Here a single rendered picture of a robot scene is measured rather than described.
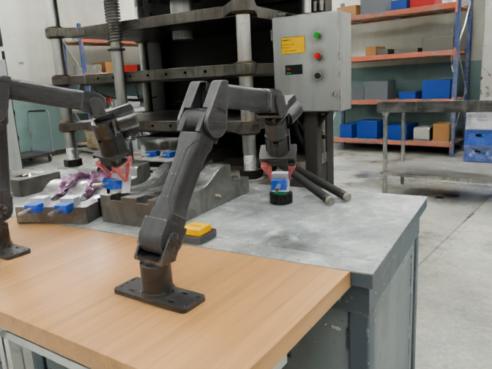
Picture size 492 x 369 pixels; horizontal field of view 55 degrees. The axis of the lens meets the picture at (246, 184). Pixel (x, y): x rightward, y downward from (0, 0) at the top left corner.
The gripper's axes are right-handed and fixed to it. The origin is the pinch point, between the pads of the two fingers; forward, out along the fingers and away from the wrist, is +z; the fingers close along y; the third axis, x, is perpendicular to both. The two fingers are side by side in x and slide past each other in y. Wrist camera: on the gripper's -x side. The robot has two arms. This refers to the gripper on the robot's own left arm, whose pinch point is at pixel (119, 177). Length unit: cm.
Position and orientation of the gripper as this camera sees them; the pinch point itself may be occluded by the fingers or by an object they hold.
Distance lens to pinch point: 150.5
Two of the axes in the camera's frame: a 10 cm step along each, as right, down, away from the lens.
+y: -8.6, -2.0, 4.7
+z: 1.2, 8.2, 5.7
